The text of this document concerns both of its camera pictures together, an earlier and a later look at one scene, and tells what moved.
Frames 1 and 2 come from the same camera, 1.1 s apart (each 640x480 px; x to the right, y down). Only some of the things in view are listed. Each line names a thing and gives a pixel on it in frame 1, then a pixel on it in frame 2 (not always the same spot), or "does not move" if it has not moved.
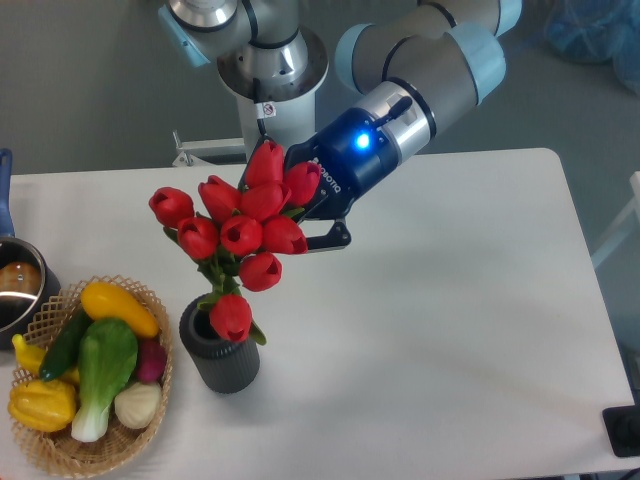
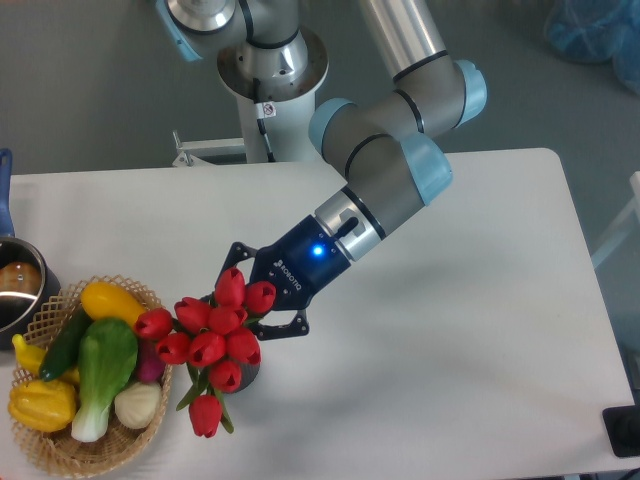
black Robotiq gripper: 350,152 → 300,267
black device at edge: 623,427 does not move
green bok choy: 106,354 does not move
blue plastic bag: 598,31 does not move
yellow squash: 103,301 does not move
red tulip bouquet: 239,234 → 212,342
